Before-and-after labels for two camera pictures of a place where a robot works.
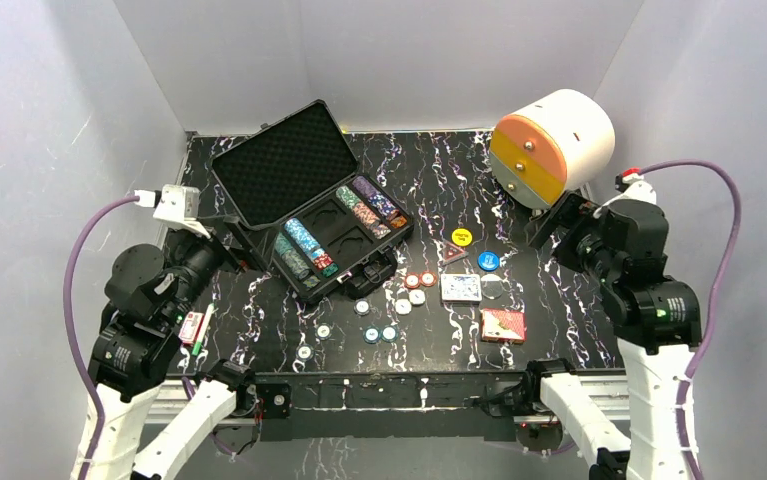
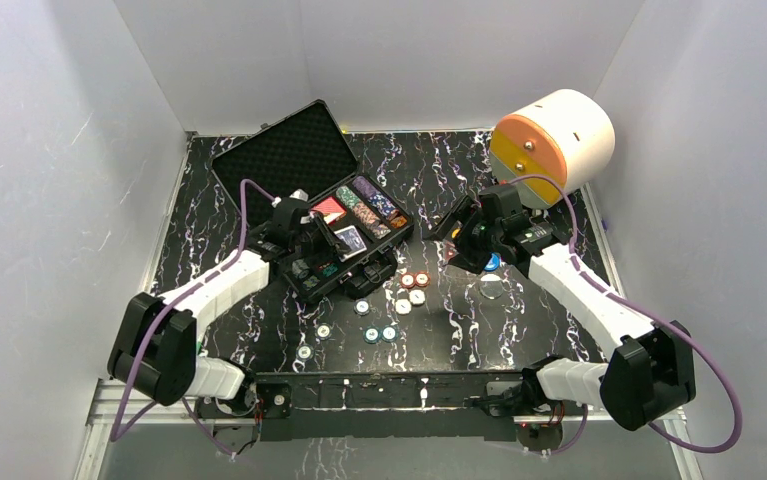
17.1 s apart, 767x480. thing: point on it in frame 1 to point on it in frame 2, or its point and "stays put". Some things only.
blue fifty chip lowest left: x=304 y=352 stays put
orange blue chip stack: x=371 y=220 stays put
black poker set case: x=293 y=186 stays put
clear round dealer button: x=491 y=286 stays put
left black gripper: x=225 y=245 to x=320 y=234
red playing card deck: x=503 y=325 to x=330 y=209
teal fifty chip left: x=371 y=334 stays put
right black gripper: x=573 y=212 to x=468 y=259
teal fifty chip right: x=389 y=333 stays put
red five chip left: x=412 y=280 stays put
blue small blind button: x=488 y=260 stays put
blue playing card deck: x=461 y=289 to x=352 y=241
